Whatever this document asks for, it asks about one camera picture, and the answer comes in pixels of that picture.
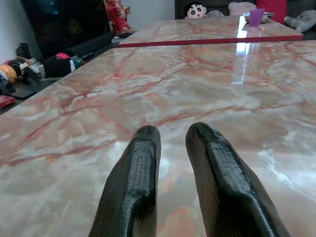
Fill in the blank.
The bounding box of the marble-top folding table red edge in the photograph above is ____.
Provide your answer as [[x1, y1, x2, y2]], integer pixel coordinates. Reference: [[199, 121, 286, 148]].
[[118, 15, 304, 48], [0, 40, 316, 237]]

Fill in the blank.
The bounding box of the black flat television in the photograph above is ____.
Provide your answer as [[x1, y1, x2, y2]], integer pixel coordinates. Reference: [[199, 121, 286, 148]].
[[21, 0, 112, 59]]

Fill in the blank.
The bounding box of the black soundbar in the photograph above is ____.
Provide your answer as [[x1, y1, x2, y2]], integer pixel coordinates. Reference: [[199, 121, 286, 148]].
[[63, 32, 116, 56]]

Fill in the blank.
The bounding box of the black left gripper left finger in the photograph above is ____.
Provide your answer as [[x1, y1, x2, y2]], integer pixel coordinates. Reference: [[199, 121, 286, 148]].
[[88, 125, 162, 237]]

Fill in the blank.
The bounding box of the large steel bowl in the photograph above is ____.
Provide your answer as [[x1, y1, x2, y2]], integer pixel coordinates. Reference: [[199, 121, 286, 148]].
[[241, 11, 274, 24]]

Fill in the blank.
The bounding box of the grey elephant plush toy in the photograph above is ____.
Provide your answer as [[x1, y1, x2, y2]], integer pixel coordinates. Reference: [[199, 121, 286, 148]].
[[283, 9, 316, 33]]

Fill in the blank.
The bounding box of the purple plastic cup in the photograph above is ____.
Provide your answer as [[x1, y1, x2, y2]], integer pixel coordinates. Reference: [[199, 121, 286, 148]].
[[248, 8, 265, 27]]

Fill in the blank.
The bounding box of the black storage box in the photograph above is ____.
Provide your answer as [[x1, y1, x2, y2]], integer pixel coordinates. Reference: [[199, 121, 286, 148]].
[[43, 55, 75, 79]]

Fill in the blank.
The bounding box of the red flat book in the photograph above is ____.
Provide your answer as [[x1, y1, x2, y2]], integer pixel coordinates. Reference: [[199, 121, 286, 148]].
[[0, 95, 17, 110]]

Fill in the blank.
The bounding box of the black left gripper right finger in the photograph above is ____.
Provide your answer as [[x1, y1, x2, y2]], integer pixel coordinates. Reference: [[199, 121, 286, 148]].
[[185, 122, 292, 237]]

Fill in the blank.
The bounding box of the black-haired toy figure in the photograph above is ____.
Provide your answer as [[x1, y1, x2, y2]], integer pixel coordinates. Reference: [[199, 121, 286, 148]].
[[9, 58, 26, 78]]

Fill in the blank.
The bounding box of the black-haired boy plush head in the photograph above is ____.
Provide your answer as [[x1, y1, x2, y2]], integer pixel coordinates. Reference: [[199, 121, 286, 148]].
[[184, 1, 207, 20]]

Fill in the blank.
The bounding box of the pink plush toy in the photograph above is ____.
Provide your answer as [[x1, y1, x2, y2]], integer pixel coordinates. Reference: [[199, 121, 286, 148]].
[[227, 1, 257, 16]]

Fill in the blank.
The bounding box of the small grey plush toy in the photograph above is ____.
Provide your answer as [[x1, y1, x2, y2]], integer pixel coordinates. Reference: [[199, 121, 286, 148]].
[[206, 9, 225, 17]]

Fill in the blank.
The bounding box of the red and gold figurine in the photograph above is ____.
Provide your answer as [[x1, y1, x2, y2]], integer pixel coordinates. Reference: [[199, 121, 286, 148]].
[[103, 0, 134, 37]]

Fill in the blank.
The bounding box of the red cushion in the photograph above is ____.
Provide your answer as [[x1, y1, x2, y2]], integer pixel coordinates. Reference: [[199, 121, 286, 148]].
[[255, 0, 288, 25]]

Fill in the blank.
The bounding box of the black television console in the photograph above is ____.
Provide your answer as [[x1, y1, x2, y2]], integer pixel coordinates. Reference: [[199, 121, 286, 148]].
[[0, 32, 119, 117]]

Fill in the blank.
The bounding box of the orange-headed toy figure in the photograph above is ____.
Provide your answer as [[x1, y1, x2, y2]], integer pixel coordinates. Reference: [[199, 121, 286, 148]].
[[0, 63, 18, 87]]

